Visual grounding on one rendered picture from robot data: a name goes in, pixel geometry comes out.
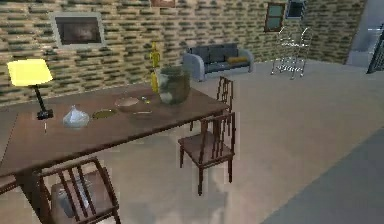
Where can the large green glass jar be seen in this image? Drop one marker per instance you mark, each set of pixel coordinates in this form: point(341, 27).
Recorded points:
point(174, 85)

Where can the brown wooden chair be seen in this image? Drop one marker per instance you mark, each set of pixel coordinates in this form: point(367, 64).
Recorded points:
point(208, 150)
point(83, 196)
point(225, 91)

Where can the yellow bottle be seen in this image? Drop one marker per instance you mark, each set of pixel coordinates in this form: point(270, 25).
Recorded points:
point(154, 81)

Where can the dark brown bowl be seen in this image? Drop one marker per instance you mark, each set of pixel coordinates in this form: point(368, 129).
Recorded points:
point(141, 117)

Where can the grey sofa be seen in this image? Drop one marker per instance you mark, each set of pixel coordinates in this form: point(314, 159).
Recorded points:
point(216, 60)

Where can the yellow figurine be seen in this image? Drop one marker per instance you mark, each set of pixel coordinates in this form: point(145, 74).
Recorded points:
point(154, 55)

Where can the yellow cushion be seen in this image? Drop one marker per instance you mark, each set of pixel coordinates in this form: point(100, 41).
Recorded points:
point(237, 60)

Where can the olive green plate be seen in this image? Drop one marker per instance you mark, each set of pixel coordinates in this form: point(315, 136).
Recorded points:
point(104, 114)

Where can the brown wooden dining table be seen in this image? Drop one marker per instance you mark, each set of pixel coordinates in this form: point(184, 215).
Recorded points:
point(100, 131)

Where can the brown framed window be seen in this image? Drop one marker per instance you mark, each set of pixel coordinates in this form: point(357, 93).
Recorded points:
point(275, 16)

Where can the grey framed dark picture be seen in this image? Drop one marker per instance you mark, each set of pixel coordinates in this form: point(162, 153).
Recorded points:
point(296, 9)

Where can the yellow shade table lamp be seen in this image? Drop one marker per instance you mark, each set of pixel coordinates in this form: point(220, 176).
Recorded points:
point(30, 73)

